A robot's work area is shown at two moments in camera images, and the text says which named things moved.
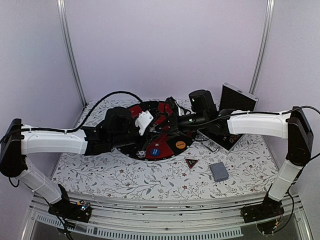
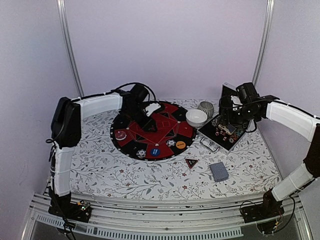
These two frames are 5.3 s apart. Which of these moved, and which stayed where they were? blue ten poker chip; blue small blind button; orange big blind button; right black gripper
Moved: right black gripper
Stayed: orange big blind button; blue ten poker chip; blue small blind button
